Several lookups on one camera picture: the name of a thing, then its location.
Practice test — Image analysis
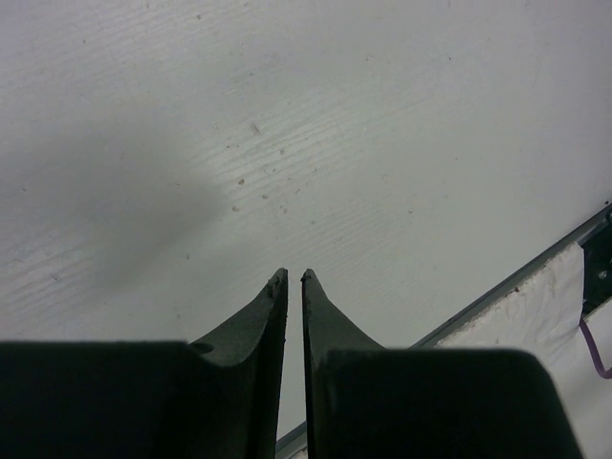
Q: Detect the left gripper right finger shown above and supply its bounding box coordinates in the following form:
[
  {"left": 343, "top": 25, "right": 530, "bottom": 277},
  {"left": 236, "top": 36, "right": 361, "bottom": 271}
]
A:
[{"left": 301, "top": 271, "right": 582, "bottom": 458}]

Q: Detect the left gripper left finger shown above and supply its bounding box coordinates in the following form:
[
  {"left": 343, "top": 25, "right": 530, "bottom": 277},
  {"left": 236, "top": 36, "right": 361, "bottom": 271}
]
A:
[{"left": 1, "top": 270, "right": 288, "bottom": 458}]

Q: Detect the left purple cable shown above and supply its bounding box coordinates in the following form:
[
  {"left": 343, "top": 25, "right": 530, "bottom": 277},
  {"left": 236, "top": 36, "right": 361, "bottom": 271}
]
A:
[{"left": 578, "top": 318, "right": 612, "bottom": 382}]

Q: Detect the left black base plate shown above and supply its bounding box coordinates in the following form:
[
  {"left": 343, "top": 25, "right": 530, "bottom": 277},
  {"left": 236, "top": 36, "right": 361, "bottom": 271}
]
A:
[{"left": 582, "top": 229, "right": 611, "bottom": 316}]

